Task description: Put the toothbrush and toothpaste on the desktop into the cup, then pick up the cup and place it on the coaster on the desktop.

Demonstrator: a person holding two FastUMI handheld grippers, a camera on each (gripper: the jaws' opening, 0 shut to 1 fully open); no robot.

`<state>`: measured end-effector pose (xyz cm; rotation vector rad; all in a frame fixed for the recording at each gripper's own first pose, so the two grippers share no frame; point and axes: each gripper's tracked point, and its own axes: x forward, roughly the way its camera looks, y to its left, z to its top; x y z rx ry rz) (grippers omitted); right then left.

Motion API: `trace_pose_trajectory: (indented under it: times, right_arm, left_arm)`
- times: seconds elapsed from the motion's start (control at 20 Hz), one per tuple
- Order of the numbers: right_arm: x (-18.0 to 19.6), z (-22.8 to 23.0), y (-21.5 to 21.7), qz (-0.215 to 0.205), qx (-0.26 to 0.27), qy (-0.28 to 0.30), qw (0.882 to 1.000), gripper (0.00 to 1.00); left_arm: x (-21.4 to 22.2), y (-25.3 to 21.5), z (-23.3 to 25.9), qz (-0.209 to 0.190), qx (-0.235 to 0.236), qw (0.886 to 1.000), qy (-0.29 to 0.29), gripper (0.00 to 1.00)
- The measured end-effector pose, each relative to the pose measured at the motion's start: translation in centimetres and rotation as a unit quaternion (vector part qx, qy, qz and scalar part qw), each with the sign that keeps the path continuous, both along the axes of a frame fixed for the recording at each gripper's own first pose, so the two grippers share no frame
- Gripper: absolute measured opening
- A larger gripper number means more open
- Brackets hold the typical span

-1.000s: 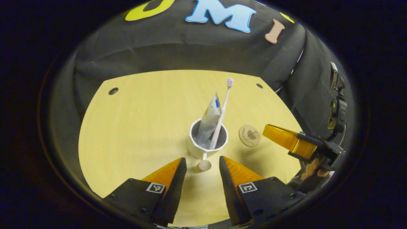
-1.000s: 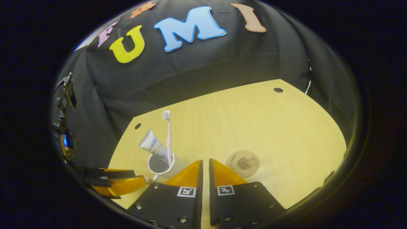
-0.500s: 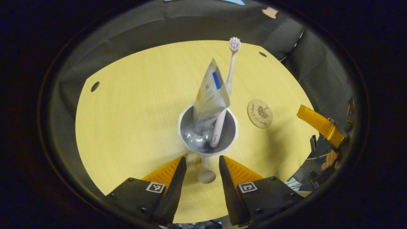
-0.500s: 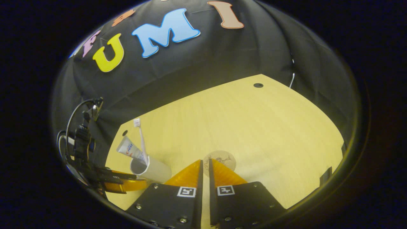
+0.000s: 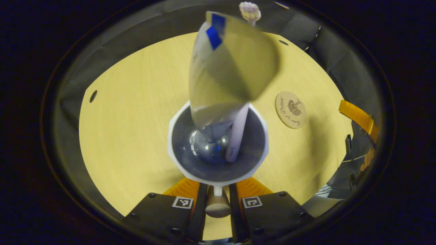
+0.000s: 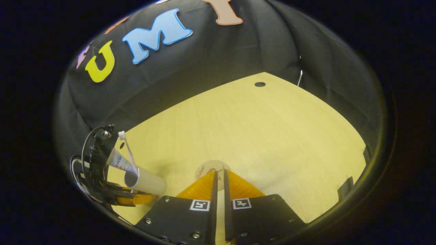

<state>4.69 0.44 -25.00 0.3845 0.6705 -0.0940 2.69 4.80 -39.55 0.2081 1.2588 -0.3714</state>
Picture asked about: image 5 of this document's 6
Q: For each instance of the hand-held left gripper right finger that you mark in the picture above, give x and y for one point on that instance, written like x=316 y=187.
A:
x=272 y=217

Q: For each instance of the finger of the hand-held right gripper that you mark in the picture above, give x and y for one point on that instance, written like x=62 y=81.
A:
x=368 y=160
x=357 y=117

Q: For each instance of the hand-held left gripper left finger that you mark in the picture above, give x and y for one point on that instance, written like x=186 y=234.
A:
x=160 y=217

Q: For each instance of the round cork coaster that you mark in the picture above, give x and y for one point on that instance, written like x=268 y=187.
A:
x=290 y=109

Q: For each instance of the white toothbrush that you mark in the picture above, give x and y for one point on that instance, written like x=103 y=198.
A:
x=238 y=136

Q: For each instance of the white toothpaste tube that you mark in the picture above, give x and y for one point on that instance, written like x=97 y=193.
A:
x=231 y=68

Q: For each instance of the black backdrop cloth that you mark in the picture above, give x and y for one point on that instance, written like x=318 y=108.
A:
x=306 y=30

